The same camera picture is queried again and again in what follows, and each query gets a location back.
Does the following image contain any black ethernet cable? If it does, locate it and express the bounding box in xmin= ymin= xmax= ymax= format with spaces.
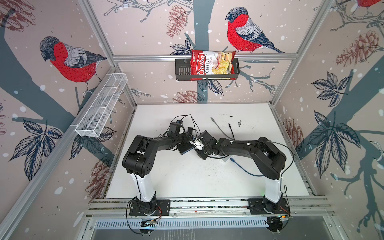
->
xmin=206 ymin=122 xmax=235 ymax=160

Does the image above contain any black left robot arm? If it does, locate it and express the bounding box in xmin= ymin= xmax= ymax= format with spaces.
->
xmin=122 ymin=120 xmax=195 ymax=213

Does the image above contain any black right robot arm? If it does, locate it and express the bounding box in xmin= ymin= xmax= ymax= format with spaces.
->
xmin=193 ymin=131 xmax=287 ymax=214

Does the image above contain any red cassava chips bag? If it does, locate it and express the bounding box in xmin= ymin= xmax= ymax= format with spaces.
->
xmin=191 ymin=50 xmax=236 ymax=76

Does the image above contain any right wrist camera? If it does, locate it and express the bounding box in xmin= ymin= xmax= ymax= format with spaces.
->
xmin=194 ymin=139 xmax=204 ymax=151

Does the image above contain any blue ethernet cable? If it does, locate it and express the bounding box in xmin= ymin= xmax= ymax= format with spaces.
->
xmin=230 ymin=157 xmax=265 ymax=178

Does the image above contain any black wall basket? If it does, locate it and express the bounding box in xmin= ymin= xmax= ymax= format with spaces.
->
xmin=175 ymin=58 xmax=240 ymax=81

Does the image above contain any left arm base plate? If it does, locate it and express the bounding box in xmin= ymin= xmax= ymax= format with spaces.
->
xmin=128 ymin=199 xmax=171 ymax=217

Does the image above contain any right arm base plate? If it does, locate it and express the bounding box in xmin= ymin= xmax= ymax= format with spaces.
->
xmin=248 ymin=198 xmax=291 ymax=215

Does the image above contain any white wire mesh shelf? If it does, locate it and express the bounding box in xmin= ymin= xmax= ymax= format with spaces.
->
xmin=75 ymin=73 xmax=128 ymax=138

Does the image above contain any aluminium mounting rail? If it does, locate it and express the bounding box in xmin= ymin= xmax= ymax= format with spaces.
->
xmin=85 ymin=196 xmax=333 ymax=219

